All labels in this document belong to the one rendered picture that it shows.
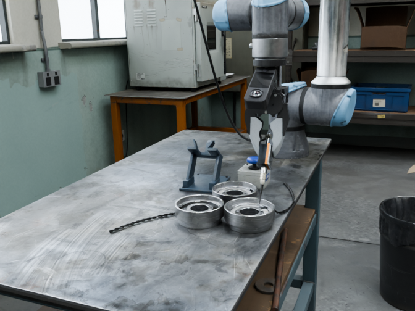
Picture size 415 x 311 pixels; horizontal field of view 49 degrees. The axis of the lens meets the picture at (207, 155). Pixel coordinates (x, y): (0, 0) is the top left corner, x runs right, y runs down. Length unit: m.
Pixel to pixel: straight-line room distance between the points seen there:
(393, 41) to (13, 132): 3.14
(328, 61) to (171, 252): 0.78
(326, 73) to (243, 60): 3.51
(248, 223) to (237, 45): 4.06
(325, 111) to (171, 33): 2.04
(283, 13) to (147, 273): 0.57
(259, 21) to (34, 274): 0.64
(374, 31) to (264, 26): 3.42
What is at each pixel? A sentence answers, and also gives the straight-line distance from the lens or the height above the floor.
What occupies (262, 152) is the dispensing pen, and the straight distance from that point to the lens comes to 0.99.
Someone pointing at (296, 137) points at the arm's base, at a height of 0.86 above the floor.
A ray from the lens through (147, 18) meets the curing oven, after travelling 3.36.
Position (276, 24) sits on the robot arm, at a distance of 0.96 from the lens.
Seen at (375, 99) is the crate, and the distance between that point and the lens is 4.43.
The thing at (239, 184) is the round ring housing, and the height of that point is 0.83.
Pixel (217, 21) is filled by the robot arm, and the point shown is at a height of 1.22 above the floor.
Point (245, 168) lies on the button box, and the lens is 1.19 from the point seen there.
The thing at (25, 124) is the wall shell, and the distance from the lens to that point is 2.80.
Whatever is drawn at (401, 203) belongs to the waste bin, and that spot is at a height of 0.40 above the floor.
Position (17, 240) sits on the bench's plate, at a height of 0.80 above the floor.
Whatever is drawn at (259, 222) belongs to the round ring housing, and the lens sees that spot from 0.91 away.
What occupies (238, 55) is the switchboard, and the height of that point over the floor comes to 0.95.
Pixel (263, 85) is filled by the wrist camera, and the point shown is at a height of 1.09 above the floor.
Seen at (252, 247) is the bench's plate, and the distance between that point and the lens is 0.87.
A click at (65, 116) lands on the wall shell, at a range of 3.06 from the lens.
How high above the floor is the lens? 1.19
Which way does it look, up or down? 15 degrees down
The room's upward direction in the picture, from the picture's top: 1 degrees counter-clockwise
